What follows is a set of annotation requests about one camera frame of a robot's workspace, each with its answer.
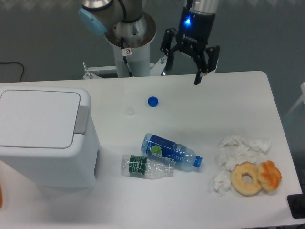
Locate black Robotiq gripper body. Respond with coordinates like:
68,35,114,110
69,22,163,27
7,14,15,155
176,0,218,57

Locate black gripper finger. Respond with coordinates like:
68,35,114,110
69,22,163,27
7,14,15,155
193,45,220,85
160,28,177,71

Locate white push-lid trash can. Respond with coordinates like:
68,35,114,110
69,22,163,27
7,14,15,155
0,86,100,188

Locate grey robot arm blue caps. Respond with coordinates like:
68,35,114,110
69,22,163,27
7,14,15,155
78,0,220,85

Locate blue bottle cap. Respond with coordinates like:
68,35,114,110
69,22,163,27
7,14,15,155
147,96,159,107

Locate white bottle cap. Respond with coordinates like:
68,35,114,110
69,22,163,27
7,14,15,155
126,107,135,116

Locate crumpled white tissue upper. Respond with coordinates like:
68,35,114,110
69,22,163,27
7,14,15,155
219,135,243,148

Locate crumpled white tissue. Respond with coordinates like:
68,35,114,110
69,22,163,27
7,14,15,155
219,135,243,148
248,139,271,153
213,171,231,197
217,146,257,171

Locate crumpled white tissue middle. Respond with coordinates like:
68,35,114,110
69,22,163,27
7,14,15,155
217,146,257,171

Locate crumpled white tissue right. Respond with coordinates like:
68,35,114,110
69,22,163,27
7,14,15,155
248,139,271,153

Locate blue label plastic bottle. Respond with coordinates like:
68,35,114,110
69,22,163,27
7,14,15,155
141,133,203,171

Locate crumpled white tissue lower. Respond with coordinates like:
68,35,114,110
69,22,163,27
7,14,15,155
213,171,231,197

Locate green label clear bottle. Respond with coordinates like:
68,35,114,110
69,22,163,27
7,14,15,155
121,154,173,180

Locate orange glazed twisted bread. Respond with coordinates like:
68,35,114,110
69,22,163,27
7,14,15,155
257,160,282,191

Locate black device at edge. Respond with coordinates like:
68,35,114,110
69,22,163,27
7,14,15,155
287,194,305,219

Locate orange object at edge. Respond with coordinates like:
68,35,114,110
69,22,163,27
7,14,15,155
0,185,3,209

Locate white metal base frame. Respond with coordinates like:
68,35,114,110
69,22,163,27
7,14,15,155
82,57,167,80

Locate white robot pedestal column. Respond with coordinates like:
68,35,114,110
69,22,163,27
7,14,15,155
112,44,150,78

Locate white frame at right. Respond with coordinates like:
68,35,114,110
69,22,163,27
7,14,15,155
284,82,305,122

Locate plain ring donut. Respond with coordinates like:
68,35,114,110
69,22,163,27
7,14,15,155
230,163,262,196

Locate black cable on floor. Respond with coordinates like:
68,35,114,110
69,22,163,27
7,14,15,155
0,62,25,83

